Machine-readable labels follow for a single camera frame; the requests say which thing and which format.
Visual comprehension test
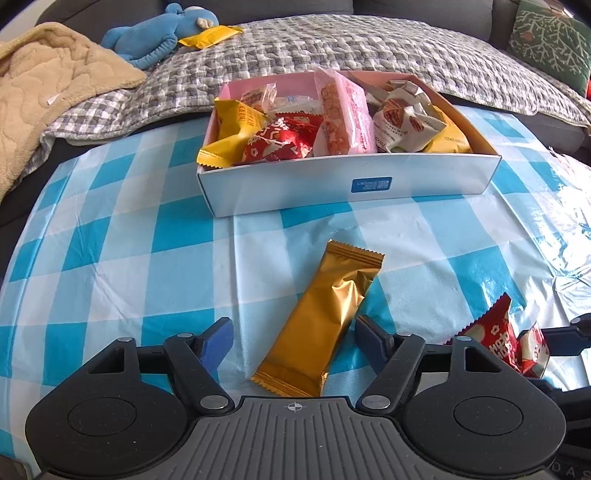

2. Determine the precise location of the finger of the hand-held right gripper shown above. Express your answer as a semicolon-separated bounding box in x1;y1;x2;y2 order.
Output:
538;313;591;357

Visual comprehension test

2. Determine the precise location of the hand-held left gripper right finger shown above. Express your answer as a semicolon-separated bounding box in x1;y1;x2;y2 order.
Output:
353;315;505;414

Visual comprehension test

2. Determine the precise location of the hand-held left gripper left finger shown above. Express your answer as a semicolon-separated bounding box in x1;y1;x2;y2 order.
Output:
88;316;236;414

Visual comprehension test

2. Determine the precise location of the small red white snack packet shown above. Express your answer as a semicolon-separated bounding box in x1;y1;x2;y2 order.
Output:
516;322;551;376

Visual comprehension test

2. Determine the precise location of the gold snack bar packet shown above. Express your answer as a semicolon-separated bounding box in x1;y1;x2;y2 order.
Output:
250;240;385;398

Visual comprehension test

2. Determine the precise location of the white cardboard box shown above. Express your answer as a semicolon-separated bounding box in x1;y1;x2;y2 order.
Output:
196;69;503;217

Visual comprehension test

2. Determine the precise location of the white nut snack packet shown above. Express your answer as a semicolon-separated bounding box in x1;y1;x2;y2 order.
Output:
372;82;446;153

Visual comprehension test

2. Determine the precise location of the pink snack bar packet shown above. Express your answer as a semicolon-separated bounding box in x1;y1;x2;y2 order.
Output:
314;68;378;158

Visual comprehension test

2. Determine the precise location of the blue checked tablecloth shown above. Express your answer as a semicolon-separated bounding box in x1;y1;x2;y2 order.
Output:
0;104;591;480

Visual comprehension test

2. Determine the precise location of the yellow snack packet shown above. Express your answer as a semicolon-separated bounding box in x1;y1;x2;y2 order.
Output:
178;25;244;49
198;98;274;171
422;105;472;154

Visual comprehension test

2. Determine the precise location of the small orange clear snack packet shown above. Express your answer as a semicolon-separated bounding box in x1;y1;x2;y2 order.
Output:
241;84;279;112

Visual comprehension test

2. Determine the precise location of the clear white snack packet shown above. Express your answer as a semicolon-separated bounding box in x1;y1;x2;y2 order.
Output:
274;93;320;117

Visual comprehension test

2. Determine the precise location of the beige fleece blanket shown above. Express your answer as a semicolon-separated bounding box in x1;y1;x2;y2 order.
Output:
0;22;147;204

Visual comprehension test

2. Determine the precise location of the grey checked quilt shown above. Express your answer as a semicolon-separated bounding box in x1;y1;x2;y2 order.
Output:
41;16;591;139

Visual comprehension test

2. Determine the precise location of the green patterned cushion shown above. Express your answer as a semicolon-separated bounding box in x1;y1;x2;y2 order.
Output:
508;0;591;97

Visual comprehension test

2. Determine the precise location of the blue plush toy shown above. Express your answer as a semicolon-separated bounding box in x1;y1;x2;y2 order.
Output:
100;4;219;70

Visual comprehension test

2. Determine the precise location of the dark grey sofa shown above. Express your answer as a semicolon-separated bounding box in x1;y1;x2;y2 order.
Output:
0;0;591;153

